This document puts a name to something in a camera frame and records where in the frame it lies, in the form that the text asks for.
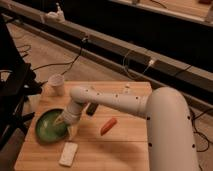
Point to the white tube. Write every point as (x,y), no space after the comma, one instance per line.
(127,88)

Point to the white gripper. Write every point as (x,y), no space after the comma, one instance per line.
(71,116)

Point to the black tripod stand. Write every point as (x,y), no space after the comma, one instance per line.
(15,89)

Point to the white rectangular sponge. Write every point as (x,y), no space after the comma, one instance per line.
(68,154)

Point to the white object on rail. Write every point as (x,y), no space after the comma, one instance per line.
(58,15)

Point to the green ceramic bowl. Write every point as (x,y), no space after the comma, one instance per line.
(45,130)

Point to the black rectangular remote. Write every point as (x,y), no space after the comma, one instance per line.
(91,109)

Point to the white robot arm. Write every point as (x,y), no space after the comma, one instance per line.
(171,142)

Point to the orange carrot toy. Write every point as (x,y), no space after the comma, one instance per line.
(108,125)

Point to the long metal rail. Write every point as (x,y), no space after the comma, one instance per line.
(150,43)

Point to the white paper cup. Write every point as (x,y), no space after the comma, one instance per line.
(56,82)

